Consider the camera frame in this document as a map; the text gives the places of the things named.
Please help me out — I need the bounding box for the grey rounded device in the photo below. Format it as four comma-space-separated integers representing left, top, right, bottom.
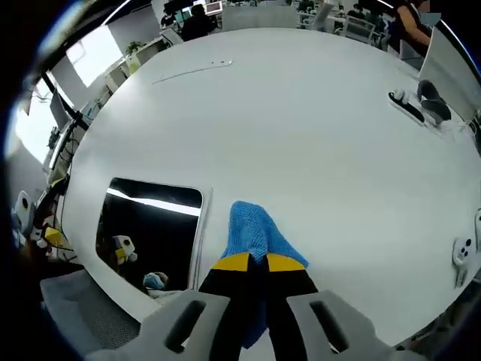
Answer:
416, 79, 452, 121

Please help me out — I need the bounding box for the black power strip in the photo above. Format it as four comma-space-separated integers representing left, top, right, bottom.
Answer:
388, 92, 425, 124

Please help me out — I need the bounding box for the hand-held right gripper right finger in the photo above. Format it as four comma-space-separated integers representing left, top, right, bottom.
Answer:
265, 253, 425, 361

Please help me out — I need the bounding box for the white cable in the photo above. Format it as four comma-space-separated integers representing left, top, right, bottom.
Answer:
431, 116, 478, 143

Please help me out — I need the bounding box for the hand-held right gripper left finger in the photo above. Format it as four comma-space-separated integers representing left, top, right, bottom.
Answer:
85, 251, 268, 361

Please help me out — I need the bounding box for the curved ceiling light strip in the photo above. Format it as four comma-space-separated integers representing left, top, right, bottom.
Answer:
104, 0, 133, 26

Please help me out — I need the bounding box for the black computer monitor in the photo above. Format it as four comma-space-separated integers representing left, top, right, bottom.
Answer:
48, 88, 72, 131

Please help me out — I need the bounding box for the black mirror with white frame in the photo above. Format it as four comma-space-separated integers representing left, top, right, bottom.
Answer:
95, 176, 214, 298

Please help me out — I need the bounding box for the grey mesh office chair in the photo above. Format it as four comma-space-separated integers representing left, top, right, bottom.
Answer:
39, 268, 196, 361

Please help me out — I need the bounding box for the blue cleaning cloth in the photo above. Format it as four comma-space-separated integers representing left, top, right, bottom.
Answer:
219, 200, 310, 349

